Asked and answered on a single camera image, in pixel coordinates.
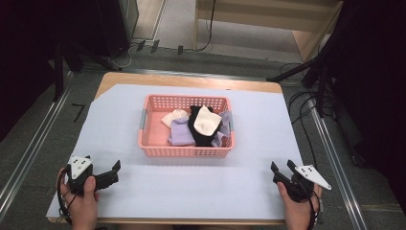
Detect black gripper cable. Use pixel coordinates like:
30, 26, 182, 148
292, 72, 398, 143
300, 178, 323, 230
56, 166, 79, 223

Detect wooden shelf unit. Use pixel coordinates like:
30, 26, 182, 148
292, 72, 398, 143
193, 0, 345, 63

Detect folded purple sock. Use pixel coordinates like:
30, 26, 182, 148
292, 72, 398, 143
168, 116, 196, 148

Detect crumpled purple sock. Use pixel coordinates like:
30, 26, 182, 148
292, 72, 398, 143
211, 110, 233, 149

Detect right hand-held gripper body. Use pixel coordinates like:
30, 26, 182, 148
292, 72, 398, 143
282, 164, 332, 203

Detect dark metal cabinet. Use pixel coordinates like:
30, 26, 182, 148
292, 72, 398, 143
95, 0, 141, 57

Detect black metal stand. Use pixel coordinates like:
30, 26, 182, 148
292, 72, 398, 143
266, 6, 355, 119
51, 39, 124, 103

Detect black sock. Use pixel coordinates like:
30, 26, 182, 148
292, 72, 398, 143
187, 104, 220, 148

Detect hanging black cable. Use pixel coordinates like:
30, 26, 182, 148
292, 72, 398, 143
194, 0, 217, 53

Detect black floor cables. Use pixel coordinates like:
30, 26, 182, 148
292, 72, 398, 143
279, 61, 336, 169

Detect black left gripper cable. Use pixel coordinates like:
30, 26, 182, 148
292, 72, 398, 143
56, 166, 79, 223

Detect pink plastic basket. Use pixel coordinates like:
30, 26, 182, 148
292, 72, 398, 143
137, 93, 237, 158

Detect white floor cable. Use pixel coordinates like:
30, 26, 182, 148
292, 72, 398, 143
105, 43, 139, 69

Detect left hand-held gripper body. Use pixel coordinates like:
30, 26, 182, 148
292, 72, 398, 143
64, 155, 98, 196

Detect person's left hand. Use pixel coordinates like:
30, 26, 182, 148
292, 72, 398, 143
58, 168, 101, 230

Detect person's right hand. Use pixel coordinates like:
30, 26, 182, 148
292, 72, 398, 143
276, 181, 324, 230

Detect white table sheet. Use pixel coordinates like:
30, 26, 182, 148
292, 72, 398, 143
46, 83, 305, 221

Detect small cream sock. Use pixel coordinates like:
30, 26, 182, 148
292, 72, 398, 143
161, 108, 190, 129

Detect metal floor rail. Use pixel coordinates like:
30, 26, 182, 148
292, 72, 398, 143
0, 71, 75, 222
309, 97, 369, 230

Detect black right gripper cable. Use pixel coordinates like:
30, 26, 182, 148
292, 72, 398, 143
300, 178, 323, 230

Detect wooden table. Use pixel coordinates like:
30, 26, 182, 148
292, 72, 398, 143
47, 71, 287, 225

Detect large cream sock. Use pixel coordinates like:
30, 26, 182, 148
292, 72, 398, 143
192, 105, 223, 137

